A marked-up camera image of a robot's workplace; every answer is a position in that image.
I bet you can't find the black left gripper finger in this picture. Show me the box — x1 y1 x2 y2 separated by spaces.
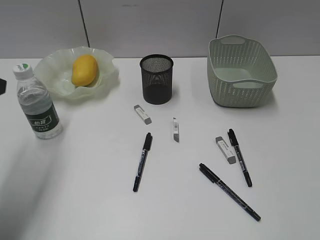
0 78 7 95

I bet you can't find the clear water bottle green label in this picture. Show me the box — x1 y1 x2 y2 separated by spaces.
12 63 63 140

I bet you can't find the yellow mango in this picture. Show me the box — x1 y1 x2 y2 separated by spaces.
71 54 98 87

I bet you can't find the black marker pen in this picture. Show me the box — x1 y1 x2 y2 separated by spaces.
133 132 153 193
199 163 261 222
227 128 253 188

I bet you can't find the black marker pen front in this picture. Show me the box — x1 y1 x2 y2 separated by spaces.
199 163 261 222

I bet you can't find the frosted green wavy plate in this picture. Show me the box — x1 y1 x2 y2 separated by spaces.
33 46 119 101

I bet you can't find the white grey eraser left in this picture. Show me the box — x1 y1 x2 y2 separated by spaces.
133 104 152 125

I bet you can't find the white grey eraser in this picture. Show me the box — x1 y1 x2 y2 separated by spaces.
172 117 180 143
133 104 152 125
215 136 236 165

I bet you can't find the black mesh pen holder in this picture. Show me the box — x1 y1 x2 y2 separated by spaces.
139 54 174 105

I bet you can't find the white grey eraser middle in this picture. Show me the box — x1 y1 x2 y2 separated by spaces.
172 117 180 143

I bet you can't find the white grey eraser right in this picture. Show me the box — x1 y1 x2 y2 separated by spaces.
215 136 236 165

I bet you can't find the light green woven basket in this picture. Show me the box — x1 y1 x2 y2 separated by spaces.
207 35 278 108

